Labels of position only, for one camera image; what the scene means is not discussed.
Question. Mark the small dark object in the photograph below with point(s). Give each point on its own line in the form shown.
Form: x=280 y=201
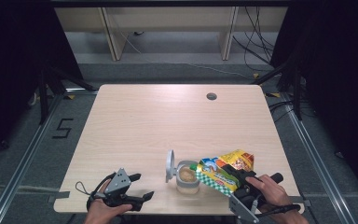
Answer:
x=139 y=32

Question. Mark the brown snack pieces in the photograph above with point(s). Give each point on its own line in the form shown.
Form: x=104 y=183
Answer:
x=187 y=175

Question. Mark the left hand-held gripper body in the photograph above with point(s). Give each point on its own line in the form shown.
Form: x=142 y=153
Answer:
x=120 y=183

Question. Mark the short metal floor rail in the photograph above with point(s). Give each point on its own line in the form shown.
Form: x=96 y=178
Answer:
x=80 y=90

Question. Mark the grey tape patch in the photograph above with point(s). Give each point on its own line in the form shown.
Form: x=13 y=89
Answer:
x=59 y=195

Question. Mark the yellow and black tape piece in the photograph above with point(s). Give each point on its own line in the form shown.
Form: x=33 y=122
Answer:
x=69 y=97
x=256 y=75
x=273 y=95

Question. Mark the light wooden shelf unit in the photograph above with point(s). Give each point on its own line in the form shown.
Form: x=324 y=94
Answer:
x=115 y=46

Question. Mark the person's right hand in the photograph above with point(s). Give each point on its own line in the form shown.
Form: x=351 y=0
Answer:
x=272 y=193

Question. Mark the person's left hand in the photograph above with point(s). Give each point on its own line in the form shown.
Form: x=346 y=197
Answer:
x=100 y=214

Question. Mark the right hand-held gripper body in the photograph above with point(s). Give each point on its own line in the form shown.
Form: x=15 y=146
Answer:
x=245 y=199

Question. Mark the clear jar with grey lid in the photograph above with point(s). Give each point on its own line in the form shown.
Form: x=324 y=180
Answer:
x=186 y=186

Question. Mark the black metal stand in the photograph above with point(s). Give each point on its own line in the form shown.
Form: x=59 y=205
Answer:
x=297 y=96
x=43 y=99

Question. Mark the yellow and blue snack bag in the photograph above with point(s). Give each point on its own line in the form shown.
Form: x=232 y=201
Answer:
x=214 y=174

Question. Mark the black curtain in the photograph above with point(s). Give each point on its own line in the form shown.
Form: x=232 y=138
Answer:
x=338 y=62
x=12 y=46

